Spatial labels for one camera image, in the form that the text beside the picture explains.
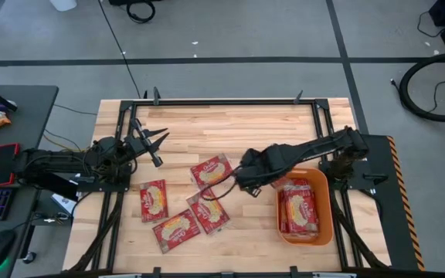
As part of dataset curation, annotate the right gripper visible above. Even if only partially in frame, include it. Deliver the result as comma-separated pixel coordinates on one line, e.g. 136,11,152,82
234,147,276,198

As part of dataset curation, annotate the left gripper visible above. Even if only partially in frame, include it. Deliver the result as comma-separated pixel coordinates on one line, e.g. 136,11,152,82
124,117,171,169

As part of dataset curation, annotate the orange plastic basket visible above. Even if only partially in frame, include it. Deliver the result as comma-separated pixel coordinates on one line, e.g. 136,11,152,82
275,166,335,247

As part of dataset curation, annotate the black flat box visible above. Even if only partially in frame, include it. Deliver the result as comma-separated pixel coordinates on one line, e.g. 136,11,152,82
27,171,79,202

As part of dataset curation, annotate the black office desk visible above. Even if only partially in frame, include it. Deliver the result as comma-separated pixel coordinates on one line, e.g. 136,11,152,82
0,84,59,278

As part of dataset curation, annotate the black panel with hazard stripe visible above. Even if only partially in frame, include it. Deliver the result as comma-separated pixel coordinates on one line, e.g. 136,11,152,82
359,134,426,272

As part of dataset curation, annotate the red smartphone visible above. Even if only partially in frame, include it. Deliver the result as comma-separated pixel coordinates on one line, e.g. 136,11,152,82
0,142,21,188

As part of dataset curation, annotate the black aluminium table frame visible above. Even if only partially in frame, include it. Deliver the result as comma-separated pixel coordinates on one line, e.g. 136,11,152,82
66,98,390,278

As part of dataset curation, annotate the yellow cable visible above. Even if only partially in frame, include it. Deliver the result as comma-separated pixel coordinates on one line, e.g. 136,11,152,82
42,133,91,154

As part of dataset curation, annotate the long black floor cable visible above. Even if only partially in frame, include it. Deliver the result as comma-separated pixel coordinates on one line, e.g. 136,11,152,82
97,0,143,100

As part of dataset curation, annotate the coiled black cable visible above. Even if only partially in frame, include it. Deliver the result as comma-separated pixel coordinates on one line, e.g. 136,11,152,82
125,0,157,25

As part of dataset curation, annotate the thick black hose loop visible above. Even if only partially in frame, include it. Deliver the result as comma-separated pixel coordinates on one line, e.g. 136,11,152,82
397,51,445,124

